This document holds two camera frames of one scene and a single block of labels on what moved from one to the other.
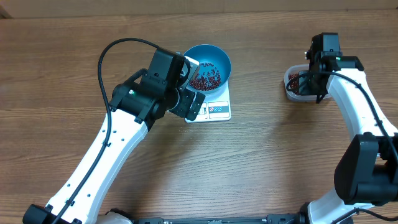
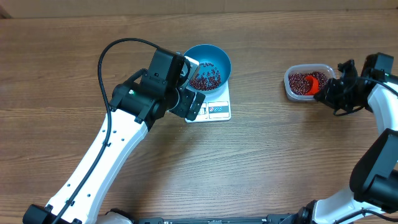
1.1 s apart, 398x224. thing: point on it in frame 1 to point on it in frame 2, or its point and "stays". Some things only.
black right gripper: (303, 89) to (325, 96)
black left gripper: (188, 97) stays
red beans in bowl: (206, 81) stays
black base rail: (271, 219) stays
